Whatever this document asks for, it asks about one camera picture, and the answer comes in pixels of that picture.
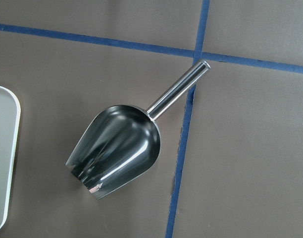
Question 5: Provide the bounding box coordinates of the stainless steel ice scoop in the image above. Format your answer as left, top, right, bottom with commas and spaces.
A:
65, 59, 210, 199

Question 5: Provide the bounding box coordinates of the cream plastic tray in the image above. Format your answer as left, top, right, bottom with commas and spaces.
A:
0, 86, 21, 229

